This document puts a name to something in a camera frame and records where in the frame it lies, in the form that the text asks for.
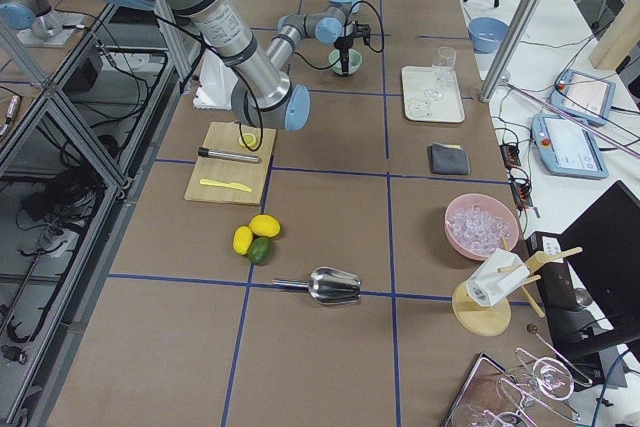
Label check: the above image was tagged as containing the yellow plastic knife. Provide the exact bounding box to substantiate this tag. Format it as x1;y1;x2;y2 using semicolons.
199;178;253;193

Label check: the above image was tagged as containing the green lime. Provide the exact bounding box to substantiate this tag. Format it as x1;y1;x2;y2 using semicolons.
246;237;274;265

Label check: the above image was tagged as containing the steel ice scoop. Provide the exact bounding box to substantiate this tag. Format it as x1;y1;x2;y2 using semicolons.
272;267;361;306

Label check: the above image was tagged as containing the black laptop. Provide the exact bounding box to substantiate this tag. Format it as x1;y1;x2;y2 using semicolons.
526;181;639;360

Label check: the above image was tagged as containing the yellow lemon half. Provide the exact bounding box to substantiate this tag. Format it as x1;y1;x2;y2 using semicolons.
238;132;258;150

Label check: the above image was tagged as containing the white paper box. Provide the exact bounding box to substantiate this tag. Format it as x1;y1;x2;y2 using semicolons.
465;249;529;307

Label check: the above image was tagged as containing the wooden cutting board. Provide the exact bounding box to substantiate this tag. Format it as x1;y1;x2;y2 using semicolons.
184;122;277;205

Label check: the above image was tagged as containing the white bear tray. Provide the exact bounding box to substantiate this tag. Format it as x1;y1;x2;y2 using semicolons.
401;66;465;124

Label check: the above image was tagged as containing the green bowl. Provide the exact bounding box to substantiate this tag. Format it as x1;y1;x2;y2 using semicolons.
328;49;362;76

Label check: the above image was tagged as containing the clear wine glass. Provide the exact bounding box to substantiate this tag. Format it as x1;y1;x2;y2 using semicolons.
425;46;456;101

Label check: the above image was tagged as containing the steel muddler rod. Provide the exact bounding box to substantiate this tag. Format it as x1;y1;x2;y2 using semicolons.
197;146;261;164

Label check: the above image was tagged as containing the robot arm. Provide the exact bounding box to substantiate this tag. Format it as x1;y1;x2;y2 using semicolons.
103;0;361;131

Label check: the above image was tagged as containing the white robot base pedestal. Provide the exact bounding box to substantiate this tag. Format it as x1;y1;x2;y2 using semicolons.
193;51;238;111

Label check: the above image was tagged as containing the blue teach pendant tablet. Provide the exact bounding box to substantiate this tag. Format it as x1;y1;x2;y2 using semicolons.
548;69;616;126
531;113;609;180

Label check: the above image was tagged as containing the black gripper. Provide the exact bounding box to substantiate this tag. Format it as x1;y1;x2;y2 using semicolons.
335;36;353;76

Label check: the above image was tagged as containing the clear ice cubes pile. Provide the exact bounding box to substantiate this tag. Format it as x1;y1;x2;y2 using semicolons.
445;205;516;256

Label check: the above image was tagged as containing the dark blue bowl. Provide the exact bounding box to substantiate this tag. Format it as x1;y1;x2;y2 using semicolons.
467;17;509;54

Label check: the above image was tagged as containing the aluminium frame post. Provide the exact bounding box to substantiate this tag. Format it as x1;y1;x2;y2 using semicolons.
479;0;541;103

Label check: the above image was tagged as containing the pink bowl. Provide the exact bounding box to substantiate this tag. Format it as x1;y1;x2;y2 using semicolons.
444;193;520;261

